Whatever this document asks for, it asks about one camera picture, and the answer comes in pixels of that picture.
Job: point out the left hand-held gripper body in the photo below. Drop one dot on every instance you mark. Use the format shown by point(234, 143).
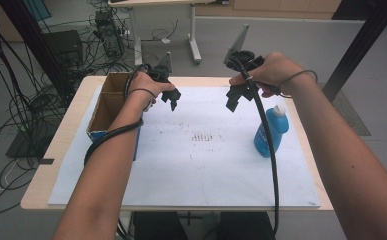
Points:
point(161, 71)

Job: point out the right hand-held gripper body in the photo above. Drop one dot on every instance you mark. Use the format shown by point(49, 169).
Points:
point(244, 60)

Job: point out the blue bottle with white cap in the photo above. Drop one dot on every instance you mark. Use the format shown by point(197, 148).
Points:
point(269, 133)

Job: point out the blue cardboard box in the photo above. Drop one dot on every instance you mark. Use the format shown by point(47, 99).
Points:
point(106, 110)

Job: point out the person's left hand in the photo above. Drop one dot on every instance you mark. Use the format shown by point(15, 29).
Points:
point(147, 88)

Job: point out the white power adapter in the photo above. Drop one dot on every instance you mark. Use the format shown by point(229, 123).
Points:
point(165, 40)

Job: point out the black computer tower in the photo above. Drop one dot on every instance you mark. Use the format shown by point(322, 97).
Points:
point(111, 36)

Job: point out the white paper sheet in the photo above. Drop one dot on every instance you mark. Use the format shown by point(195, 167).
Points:
point(197, 166)

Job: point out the white desk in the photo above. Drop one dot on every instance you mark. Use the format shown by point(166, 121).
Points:
point(154, 2)

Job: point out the black box speaker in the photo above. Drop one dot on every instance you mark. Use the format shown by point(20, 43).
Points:
point(64, 46)

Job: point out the light wooden table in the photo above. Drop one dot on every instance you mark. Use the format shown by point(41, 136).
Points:
point(68, 133)

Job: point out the dark grey floor mat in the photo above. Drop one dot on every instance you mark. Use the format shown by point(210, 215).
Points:
point(351, 116)

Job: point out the person's black trousers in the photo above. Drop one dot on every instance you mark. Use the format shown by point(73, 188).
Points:
point(241, 226)

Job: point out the black tape strip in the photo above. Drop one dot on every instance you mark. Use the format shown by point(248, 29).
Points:
point(46, 161)

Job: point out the black metal post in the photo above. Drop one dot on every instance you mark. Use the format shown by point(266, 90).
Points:
point(361, 46)
point(37, 50)

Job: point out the black flat base plate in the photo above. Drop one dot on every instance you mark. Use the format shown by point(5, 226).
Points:
point(24, 146)

